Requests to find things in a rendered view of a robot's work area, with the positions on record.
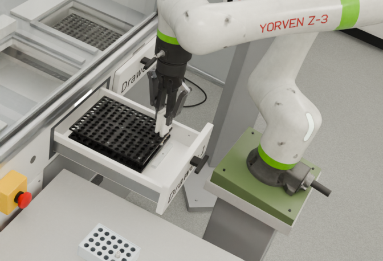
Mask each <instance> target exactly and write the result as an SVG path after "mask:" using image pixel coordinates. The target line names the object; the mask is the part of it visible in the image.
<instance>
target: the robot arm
mask: <svg viewBox="0 0 383 261"><path fill-rule="evenodd" d="M157 10H158V26H157V35H156V45H155V50H154V53H155V55H156V57H157V64H156V69H152V70H150V71H148V72H147V76H148V79H149V94H150V104H151V106H154V107H155V110H156V113H155V119H156V120H157V121H156V128H155V133H158V132H159V131H160V130H161V134H160V136H164V135H165V134H167V133H168V132H169V126H170V125H171V124H172V122H173V118H175V117H176V116H178V115H179V114H180V113H181V111H182V108H183V106H184V103H185V101H186V98H187V96H188V94H189V93H190V92H191V91H192V88H191V87H189V88H188V87H187V86H186V84H185V78H184V74H185V72H186V66H187V62H188V61H189V60H190V59H191V58H192V54H194V55H206V54H209V53H212V52H215V51H218V50H221V49H224V48H228V47H231V46H234V45H238V44H242V43H246V42H250V41H254V40H259V39H264V38H270V37H274V36H275V39H274V41H273V42H272V44H271V45H270V47H269V49H268V50H267V52H266V53H265V55H264V56H263V57H262V59H261V60H260V62H259V63H258V65H257V66H256V67H255V68H254V70H253V71H252V73H251V74H250V76H249V78H248V82H247V89H248V92H249V95H250V96H251V98H252V100H253V102H254V103H255V105H256V107H257V108H258V110H259V112H260V113H261V115H262V116H263V118H264V120H265V122H266V124H267V126H266V128H265V130H264V132H263V134H262V136H261V138H260V142H259V145H258V147H257V148H255V149H253V150H252V151H251V152H250V153H249V154H248V156H247V160H246V164H247V167H248V169H249V171H250V173H251V174H252V175H253V176H254V177H255V178H256V179H257V180H258V181H260V182H262V183H264V184H266V185H268V186H273V187H284V190H285V192H286V193H287V194H289V195H290V196H292V195H293V193H296V192H298V191H299V189H303V190H304V191H305V190H306V187H309V186H311V187H313V188H314V189H316V190H317V191H319V192H321V193H322V194H324V195H325V196H327V197H329V195H330V193H331V192H332V191H331V190H329V189H328V188H327V187H325V186H323V185H322V184H320V183H319V182H317V181H315V180H314V178H315V176H314V175H313V174H311V173H310V170H311V168H310V167H309V166H307V165H306V164H304V163H302V162H301V161H300V160H301V158H302V156H303V154H304V153H305V151H306V150H307V148H308V147H309V145H310V143H311V142H312V140H313V138H314V137H315V135H316V133H317V131H318V130H319V128H320V126H321V122H322V118H321V114H320V112H319V110H318V109H317V108H316V107H315V105H314V104H313V103H312V102H311V101H310V100H309V99H307V98H306V97H305V96H304V95H303V94H302V92H301V91H300V90H299V89H298V87H297V86H296V84H295V79H296V77H297V74H298V72H299V70H300V67H301V65H302V64H303V61H304V59H305V57H306V55H307V54H308V52H309V49H310V48H311V46H312V44H313V42H314V40H315V39H316V37H317V35H318V33H319V32H322V31H333V30H343V29H349V28H356V27H364V26H370V25H376V24H379V23H382V22H383V0H243V1H234V2H221V3H209V2H208V1H207V0H157ZM179 87H181V90H180V94H179V96H178V99H177V101H176V97H177V92H178V88H179ZM166 94H168V96H167V103H166V105H165V100H166ZM165 106H166V108H163V107H165Z"/></svg>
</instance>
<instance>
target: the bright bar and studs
mask: <svg viewBox="0 0 383 261"><path fill-rule="evenodd" d="M172 147H173V144H172V143H170V142H169V143H168V144H167V146H166V147H165V148H164V150H163V151H162V152H161V153H160V155H159V156H158V157H157V158H156V160H155V161H154V162H153V163H152V166H151V167H152V168H154V169H156V168H157V167H158V166H159V164H160V163H161V161H162V160H163V159H164V158H165V156H166V155H167V154H168V153H169V151H170V150H171V148H172Z"/></svg>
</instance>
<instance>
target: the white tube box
mask: <svg viewBox="0 0 383 261"><path fill-rule="evenodd" d="M140 250H141V248H140V247H139V246H137V245H135V244H134V243H132V242H130V241H129V240H127V239H125V238H123V237H122V236H120V235H119V234H117V233H115V232H114V231H112V230H110V229H109V228H107V227H105V226H103V225H102V224H100V223H98V224H97V226H96V227H95V228H94V229H93V230H92V231H91V232H90V233H89V234H88V235H87V236H86V237H85V238H84V239H83V240H82V242H81V243H80V244H79V245H78V252H77V255H79V256H80V257H81V258H83V259H85V260H86V261H136V260H137V259H138V257H139V254H140ZM116 251H120V252H121V255H120V258H118V259H117V258H115V253H116Z"/></svg>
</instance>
